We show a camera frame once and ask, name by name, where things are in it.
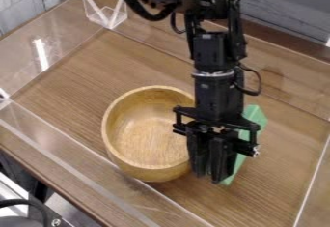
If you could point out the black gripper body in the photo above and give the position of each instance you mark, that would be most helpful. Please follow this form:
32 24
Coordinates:
216 115

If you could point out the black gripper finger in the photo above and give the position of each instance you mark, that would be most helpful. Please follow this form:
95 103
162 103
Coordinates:
198 152
222 159

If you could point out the green rectangular block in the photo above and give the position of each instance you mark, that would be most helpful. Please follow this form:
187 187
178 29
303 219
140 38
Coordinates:
254 114

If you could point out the brown wooden bowl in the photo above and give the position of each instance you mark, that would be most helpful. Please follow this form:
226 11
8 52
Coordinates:
136 132

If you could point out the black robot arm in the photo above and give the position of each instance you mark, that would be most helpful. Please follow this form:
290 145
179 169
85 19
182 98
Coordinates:
212 30

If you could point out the clear acrylic corner bracket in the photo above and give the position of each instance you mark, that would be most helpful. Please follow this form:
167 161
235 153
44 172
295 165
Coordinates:
104 16

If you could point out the clear acrylic tray wall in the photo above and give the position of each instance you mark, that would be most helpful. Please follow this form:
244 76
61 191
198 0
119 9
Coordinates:
65 67

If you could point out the black metal table frame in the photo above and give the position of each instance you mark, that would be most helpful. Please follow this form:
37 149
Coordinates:
48 210

